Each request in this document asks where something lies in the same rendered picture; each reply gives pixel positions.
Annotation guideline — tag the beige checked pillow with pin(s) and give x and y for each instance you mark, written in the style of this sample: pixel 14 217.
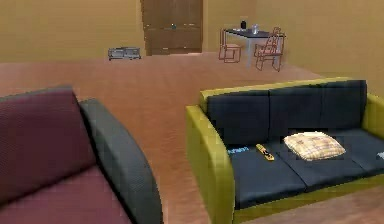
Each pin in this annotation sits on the beige checked pillow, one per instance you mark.
pixel 313 145

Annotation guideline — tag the blue flat object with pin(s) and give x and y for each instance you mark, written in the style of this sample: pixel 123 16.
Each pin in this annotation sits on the blue flat object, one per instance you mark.
pixel 238 150

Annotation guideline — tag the yellow remote control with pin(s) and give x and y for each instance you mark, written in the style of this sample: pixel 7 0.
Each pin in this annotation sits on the yellow remote control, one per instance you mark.
pixel 265 152

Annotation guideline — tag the brown wooden cupboard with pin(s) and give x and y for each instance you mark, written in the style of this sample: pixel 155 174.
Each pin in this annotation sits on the brown wooden cupboard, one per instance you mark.
pixel 172 30

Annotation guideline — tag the olive sofa with dark cushions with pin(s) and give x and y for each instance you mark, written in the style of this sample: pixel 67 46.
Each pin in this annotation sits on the olive sofa with dark cushions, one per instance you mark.
pixel 256 173

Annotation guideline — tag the grey low metal stand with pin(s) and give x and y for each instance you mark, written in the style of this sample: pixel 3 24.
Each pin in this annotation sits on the grey low metal stand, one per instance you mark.
pixel 124 53

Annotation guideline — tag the dark top white leg table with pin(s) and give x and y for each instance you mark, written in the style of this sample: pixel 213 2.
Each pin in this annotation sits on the dark top white leg table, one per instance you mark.
pixel 248 34

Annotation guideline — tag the black small vessel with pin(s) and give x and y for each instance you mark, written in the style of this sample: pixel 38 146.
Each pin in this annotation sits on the black small vessel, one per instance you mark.
pixel 243 24

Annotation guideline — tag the clear glass vessel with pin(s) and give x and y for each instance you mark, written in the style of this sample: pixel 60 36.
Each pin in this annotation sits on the clear glass vessel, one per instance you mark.
pixel 255 29

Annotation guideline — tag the maroon armchair with grey arm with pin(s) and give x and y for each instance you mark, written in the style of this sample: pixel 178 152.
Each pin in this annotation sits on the maroon armchair with grey arm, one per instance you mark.
pixel 50 160

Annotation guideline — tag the pale flat object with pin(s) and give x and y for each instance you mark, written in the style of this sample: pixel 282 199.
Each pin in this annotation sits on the pale flat object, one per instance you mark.
pixel 380 155

